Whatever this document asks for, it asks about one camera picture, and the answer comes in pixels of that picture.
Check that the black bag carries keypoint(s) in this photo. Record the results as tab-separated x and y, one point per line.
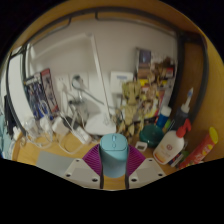
8	116

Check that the white desk lamp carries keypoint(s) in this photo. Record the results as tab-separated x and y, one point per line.
100	126

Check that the blue robot model kit box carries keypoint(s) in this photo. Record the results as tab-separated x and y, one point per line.
38	96

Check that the blue bottle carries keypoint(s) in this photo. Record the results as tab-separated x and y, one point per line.
163	118

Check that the brown tree figure model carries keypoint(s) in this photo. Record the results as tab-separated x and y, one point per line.
130	106

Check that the white wall box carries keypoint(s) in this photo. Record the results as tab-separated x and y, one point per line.
120	80

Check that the small blue white box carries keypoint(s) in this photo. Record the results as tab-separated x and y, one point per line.
178	159

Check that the white red-pump lotion bottle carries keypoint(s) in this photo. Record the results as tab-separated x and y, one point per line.
170	146

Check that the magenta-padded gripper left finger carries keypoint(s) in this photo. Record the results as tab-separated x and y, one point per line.
81	171

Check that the dark white-nozzle squeeze bottle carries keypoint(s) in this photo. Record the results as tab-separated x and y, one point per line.
181	116

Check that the colourful figure box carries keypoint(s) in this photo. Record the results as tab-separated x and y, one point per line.
156	71

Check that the white power strip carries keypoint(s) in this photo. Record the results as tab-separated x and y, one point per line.
82	135

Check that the red chips can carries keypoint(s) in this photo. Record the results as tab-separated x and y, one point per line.
201	150

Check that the dark green round container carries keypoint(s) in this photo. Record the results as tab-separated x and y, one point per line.
150	135

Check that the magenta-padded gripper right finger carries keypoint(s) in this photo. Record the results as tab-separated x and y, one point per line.
148	170

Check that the steel cup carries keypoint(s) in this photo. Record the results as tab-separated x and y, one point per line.
79	113

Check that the light blue computer mouse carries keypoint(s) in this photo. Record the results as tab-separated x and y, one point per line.
114	156

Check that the clear plastic cup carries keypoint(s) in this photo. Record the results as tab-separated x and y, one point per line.
30	128

